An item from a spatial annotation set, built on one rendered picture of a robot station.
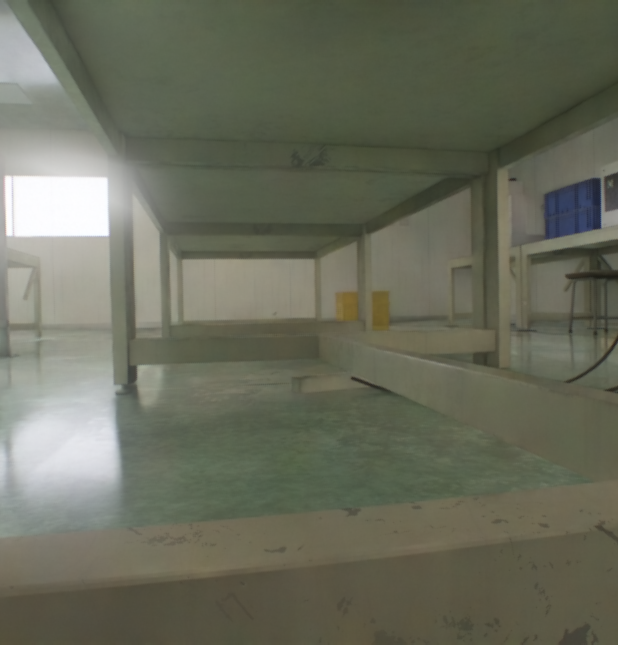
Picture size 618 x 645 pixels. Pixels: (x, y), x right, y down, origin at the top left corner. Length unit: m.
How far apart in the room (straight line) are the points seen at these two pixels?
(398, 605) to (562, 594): 0.06
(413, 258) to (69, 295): 5.13
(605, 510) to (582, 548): 0.02
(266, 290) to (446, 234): 3.02
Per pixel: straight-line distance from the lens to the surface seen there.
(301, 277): 7.74
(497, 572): 0.20
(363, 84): 1.24
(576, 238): 4.28
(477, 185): 1.86
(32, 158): 8.27
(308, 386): 1.40
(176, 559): 0.18
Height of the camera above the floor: 0.23
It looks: 2 degrees down
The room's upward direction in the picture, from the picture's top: 1 degrees counter-clockwise
